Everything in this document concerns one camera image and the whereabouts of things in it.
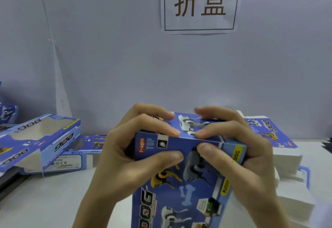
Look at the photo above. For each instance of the person's right forearm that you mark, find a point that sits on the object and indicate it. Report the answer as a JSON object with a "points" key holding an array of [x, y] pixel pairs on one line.
{"points": [[269, 217]]}

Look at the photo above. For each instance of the blue dog-print cardboard box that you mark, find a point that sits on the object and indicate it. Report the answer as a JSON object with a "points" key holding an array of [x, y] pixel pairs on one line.
{"points": [[176, 199], [67, 162], [52, 142]]}

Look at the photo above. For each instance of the black object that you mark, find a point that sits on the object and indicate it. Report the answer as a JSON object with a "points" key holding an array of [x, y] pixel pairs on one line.
{"points": [[328, 145]]}

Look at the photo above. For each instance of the person's right hand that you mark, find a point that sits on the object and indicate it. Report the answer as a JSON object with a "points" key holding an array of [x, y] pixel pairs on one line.
{"points": [[249, 168]]}

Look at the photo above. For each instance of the white paper wall sign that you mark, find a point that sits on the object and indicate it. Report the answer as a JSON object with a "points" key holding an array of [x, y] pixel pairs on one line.
{"points": [[201, 24]]}

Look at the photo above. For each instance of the person's left forearm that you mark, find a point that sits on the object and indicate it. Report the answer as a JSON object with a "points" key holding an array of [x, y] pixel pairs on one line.
{"points": [[96, 212]]}

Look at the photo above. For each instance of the person's left hand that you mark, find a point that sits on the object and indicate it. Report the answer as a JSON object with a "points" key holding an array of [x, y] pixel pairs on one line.
{"points": [[124, 168]]}

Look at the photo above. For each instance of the stack of boxes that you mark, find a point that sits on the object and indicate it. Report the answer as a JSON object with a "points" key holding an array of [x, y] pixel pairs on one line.
{"points": [[290, 158]]}

